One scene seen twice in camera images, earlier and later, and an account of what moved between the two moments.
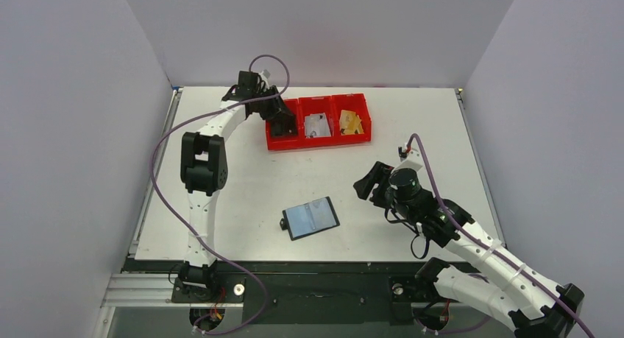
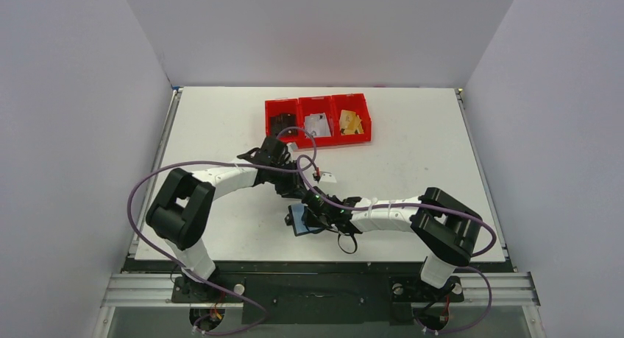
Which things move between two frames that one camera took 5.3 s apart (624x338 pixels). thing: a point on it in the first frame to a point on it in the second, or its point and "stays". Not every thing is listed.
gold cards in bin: [350, 123] stays
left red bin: [288, 142] stays
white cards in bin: [316, 125] stays
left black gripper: [278, 110] to [293, 189]
